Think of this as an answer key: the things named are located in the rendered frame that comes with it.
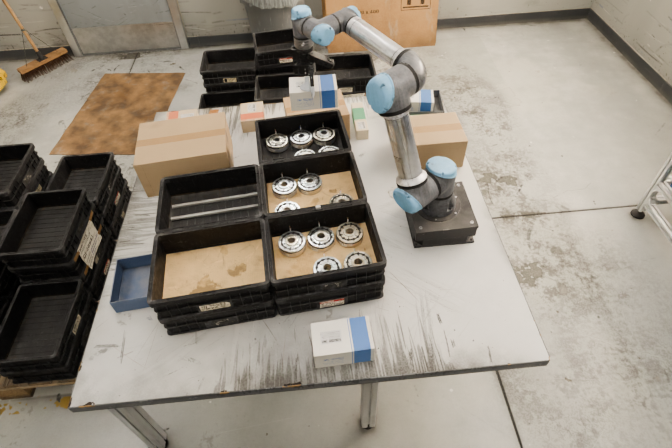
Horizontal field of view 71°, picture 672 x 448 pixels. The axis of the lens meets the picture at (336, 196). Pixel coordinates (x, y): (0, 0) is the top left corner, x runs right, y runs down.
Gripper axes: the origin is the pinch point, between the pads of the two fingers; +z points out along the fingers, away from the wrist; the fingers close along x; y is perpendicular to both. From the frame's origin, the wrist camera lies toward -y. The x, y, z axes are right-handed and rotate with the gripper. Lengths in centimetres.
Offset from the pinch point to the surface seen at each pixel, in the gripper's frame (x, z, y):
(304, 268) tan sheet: 72, 28, 9
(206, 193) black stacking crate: 29, 28, 49
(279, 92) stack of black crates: -109, 73, 24
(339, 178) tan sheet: 27.0, 28.1, -7.8
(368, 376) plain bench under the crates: 108, 41, -10
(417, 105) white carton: -28, 34, -54
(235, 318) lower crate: 85, 36, 35
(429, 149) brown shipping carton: 13, 28, -50
